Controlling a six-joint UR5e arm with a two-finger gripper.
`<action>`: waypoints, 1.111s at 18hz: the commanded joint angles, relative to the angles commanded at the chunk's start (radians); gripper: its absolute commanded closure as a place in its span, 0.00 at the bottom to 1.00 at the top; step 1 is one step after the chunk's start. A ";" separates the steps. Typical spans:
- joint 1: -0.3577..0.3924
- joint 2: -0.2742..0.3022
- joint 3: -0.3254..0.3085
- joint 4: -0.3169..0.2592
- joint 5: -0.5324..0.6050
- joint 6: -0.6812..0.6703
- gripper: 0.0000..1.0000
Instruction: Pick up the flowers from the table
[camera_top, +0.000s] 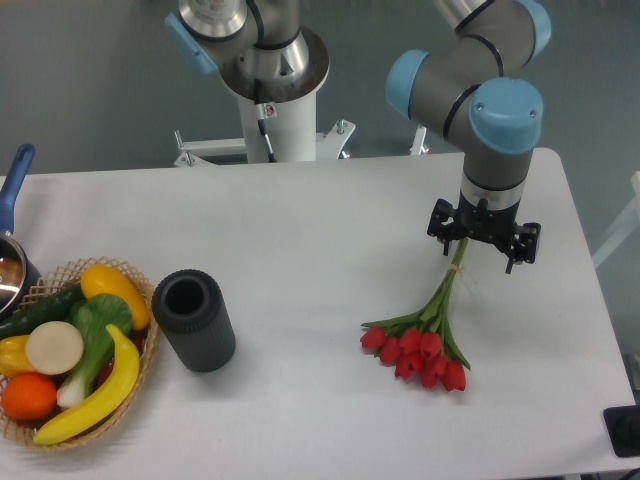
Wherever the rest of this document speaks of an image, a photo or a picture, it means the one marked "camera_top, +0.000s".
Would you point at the green bok choy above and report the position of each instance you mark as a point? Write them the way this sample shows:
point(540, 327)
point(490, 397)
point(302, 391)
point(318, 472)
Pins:
point(91, 319)

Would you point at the dark grey ribbed vase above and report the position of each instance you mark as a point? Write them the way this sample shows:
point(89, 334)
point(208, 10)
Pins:
point(189, 307)

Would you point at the red tulip bouquet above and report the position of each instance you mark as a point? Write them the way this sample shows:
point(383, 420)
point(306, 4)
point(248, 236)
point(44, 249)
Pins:
point(421, 344)

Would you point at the blue handled saucepan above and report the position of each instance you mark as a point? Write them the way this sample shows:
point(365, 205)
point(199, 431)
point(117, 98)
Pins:
point(18, 274)

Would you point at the white frame at right edge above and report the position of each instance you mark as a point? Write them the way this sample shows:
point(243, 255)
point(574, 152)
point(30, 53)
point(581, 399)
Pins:
point(623, 225)

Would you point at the yellow banana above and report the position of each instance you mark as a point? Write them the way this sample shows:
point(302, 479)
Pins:
point(102, 402)

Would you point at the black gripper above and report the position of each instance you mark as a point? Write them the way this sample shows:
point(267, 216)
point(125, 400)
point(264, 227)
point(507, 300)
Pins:
point(479, 222)

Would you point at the beige round mushroom cap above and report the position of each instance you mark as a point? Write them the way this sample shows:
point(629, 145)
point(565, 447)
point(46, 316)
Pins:
point(54, 348)

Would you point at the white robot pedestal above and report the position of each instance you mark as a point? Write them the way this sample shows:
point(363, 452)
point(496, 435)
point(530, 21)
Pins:
point(272, 132)

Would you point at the dark green cucumber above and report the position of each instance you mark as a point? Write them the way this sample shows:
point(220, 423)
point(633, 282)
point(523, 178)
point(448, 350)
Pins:
point(55, 307)

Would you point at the black device at table edge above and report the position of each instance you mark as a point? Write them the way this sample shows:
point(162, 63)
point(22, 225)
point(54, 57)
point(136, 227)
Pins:
point(622, 425)

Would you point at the yellow bell pepper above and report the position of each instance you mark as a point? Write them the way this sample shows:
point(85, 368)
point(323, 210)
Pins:
point(13, 360)

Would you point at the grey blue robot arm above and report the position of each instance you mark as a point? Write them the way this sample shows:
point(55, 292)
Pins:
point(274, 66)

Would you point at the orange fruit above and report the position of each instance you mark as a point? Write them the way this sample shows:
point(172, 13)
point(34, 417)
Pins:
point(29, 396)

